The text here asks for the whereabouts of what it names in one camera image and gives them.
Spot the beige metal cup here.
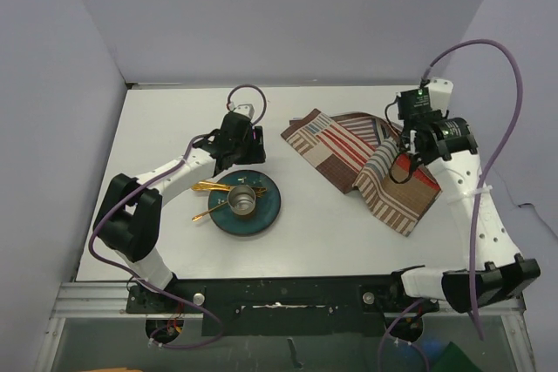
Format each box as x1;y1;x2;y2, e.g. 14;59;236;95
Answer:
228;185;256;218

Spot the blue ceramic plate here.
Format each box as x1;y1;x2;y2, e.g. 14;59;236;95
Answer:
209;170;282;237

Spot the gold spoon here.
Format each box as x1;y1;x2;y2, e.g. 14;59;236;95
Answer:
191;180;268;195

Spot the patchwork striped cloth placemat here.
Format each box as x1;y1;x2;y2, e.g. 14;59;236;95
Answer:
281;109;441;236

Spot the gold fork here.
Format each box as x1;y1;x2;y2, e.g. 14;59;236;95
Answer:
191;200;228;222

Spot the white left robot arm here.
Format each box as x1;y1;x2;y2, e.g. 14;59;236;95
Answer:
88;112;266;312

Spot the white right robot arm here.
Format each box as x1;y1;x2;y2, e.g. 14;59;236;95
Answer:
388;87;541;313

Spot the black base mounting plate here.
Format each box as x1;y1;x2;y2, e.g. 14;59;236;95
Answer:
126;274;414;337

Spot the blue object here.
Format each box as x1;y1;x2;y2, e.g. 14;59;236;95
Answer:
421;335;446;359

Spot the green object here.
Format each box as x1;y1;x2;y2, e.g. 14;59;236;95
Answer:
432;342;481;372

